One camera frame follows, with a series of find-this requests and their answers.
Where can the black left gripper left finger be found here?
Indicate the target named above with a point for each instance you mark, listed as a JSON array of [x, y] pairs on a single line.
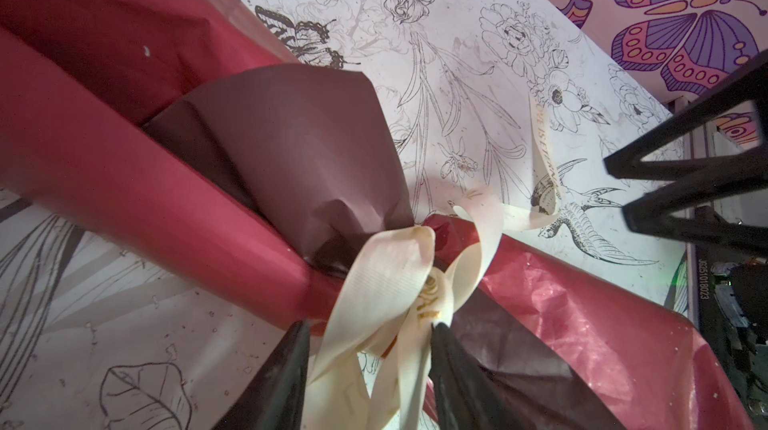
[[274, 399]]

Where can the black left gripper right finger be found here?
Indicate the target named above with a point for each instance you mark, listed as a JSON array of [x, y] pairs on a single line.
[[465, 398]]

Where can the dark red wrapping paper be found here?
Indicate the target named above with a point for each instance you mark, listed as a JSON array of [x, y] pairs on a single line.
[[181, 180]]

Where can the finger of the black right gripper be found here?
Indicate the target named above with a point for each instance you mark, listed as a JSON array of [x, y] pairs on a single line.
[[671, 213], [748, 84]]

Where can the cream satin ribbon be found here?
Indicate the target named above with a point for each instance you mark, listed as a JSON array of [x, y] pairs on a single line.
[[374, 358]]

